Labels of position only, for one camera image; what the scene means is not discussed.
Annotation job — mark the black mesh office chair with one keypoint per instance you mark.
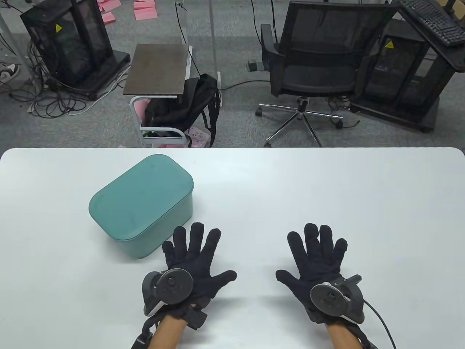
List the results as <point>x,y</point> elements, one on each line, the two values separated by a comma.
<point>319,54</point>

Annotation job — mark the green plastic storage box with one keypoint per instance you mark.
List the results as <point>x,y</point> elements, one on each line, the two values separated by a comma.
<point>160,232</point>

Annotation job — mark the person's right forearm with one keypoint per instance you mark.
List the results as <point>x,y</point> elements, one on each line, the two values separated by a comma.
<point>343,336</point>

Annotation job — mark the pink bag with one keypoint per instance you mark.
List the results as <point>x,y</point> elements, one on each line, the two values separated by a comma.
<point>139,111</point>

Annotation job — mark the black wrist pack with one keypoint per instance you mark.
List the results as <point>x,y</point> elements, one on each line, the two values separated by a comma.
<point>140,340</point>

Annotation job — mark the person's left forearm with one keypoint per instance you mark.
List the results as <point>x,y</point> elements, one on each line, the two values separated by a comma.
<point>165,334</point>

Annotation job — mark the person's right hand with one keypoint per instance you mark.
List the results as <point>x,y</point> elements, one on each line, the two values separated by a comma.
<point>316,261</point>

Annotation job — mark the black mesh computer cabinet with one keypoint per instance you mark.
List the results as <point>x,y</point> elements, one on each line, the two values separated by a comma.
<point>403,76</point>
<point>69,43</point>

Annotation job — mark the scattered pink paper sheets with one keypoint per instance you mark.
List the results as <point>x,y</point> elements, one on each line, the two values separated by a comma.
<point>145,11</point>

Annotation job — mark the person's left hand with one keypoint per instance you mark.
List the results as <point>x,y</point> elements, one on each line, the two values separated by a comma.
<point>203,258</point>

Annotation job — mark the black backpack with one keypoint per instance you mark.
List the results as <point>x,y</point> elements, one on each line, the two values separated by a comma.
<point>181,105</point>

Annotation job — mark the brown top white side table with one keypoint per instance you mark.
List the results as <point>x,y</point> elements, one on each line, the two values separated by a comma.
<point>158,69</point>

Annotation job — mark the grey and white hand controller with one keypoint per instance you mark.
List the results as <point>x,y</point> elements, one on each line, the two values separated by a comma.
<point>174,285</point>
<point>332,300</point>

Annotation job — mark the black keyboard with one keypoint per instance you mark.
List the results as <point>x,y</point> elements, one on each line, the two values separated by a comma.
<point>434,20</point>

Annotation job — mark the pink printed packet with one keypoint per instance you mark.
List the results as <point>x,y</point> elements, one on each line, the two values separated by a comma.
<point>198,138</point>

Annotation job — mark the translucent green box lid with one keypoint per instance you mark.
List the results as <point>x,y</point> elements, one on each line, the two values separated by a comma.
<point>140,196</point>

